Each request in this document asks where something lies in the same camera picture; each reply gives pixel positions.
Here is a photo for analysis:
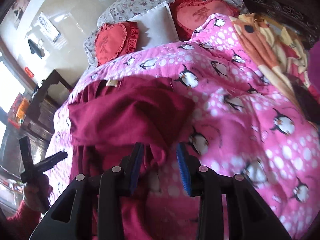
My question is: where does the dark red knit garment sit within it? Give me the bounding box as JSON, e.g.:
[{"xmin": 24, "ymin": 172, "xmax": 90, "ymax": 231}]
[{"xmin": 68, "ymin": 77, "xmax": 195, "ymax": 239}]

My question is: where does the red left sleeve forearm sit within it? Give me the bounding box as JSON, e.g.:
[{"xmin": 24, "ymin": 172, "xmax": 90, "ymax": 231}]
[{"xmin": 4, "ymin": 201, "xmax": 41, "ymax": 239}]

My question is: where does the left hand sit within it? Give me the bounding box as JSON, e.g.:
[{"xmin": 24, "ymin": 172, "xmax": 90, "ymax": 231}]
[{"xmin": 23, "ymin": 174, "xmax": 53, "ymax": 212}]

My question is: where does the dark wooden desk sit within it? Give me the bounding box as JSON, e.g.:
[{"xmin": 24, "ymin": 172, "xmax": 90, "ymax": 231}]
[{"xmin": 1, "ymin": 70, "xmax": 73, "ymax": 179}]

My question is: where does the orange box on desk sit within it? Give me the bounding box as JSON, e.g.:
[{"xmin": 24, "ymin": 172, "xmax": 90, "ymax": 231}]
[{"xmin": 16, "ymin": 98, "xmax": 30, "ymax": 119}]

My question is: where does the window with red stickers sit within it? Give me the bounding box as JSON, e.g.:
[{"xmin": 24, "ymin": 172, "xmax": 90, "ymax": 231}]
[{"xmin": 0, "ymin": 55, "xmax": 25, "ymax": 140}]

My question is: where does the pink penguin quilt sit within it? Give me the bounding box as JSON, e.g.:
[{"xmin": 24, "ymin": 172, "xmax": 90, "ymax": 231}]
[{"xmin": 47, "ymin": 14, "xmax": 319, "ymax": 239}]

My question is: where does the left red heart cushion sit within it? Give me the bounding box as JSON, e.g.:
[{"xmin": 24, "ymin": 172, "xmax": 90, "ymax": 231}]
[{"xmin": 94, "ymin": 21, "xmax": 139, "ymax": 66}]

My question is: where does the red heart cushion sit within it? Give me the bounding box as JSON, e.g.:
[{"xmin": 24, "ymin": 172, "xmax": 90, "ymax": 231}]
[
  {"xmin": 169, "ymin": 0, "xmax": 240, "ymax": 41},
  {"xmin": 94, "ymin": 21, "xmax": 139, "ymax": 66}
]

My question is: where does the orange cartoon blanket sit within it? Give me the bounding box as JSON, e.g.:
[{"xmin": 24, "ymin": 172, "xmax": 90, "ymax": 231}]
[{"xmin": 229, "ymin": 13, "xmax": 319, "ymax": 105}]

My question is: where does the purple garment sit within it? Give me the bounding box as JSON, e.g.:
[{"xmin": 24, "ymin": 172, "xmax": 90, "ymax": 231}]
[{"xmin": 308, "ymin": 41, "xmax": 320, "ymax": 92}]

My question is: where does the white square pillow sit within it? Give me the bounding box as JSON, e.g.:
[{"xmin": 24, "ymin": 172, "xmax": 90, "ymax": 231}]
[{"xmin": 129, "ymin": 2, "xmax": 180, "ymax": 51}]

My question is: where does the right red heart cushion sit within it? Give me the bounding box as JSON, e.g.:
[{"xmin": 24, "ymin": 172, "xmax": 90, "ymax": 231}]
[{"xmin": 169, "ymin": 0, "xmax": 240, "ymax": 41}]

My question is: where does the dark carved wooden headboard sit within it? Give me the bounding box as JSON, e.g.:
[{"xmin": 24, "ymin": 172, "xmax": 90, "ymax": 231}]
[{"xmin": 244, "ymin": 0, "xmax": 319, "ymax": 50}]

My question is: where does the red wall sign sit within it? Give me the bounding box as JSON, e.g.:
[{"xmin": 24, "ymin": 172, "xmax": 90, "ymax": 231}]
[{"xmin": 24, "ymin": 67, "xmax": 34, "ymax": 79}]

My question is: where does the dark cloth on wall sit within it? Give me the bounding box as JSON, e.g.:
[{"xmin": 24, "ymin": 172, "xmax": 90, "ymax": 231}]
[{"xmin": 28, "ymin": 38, "xmax": 45, "ymax": 59}]

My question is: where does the wall calendar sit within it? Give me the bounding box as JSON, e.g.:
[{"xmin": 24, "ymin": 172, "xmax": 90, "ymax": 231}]
[{"xmin": 34, "ymin": 12, "xmax": 61, "ymax": 43}]

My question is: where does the wall poster of people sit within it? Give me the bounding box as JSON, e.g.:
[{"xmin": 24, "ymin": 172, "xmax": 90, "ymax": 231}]
[{"xmin": 10, "ymin": 0, "xmax": 31, "ymax": 29}]

